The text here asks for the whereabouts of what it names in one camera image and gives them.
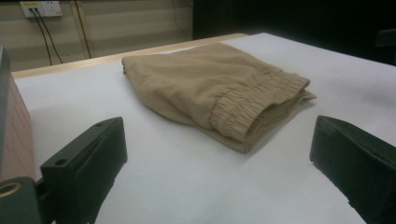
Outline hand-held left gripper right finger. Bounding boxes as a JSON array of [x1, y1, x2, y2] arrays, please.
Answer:
[[309, 115, 396, 224]]

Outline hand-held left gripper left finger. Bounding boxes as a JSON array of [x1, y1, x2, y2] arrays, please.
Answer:
[[40, 117, 129, 224]]

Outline tan pants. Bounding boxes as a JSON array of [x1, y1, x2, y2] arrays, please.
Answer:
[[120, 42, 318, 154]]

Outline black cable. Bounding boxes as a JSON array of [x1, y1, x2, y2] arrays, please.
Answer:
[[29, 8, 53, 66], [34, 8, 64, 64]]

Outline thin dark cable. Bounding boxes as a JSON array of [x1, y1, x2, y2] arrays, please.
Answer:
[[74, 0, 92, 60]]

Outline white wall socket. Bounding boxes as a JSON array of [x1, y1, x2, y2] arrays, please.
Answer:
[[19, 0, 64, 19]]

